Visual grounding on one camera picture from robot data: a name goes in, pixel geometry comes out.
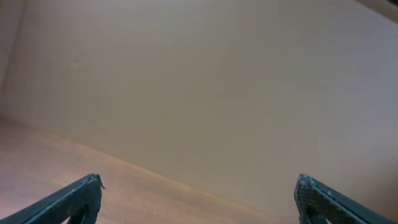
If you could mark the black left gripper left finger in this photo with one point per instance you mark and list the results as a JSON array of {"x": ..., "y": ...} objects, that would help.
[{"x": 79, "y": 202}]

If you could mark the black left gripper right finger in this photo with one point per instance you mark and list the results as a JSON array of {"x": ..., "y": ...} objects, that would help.
[{"x": 318, "y": 203}]

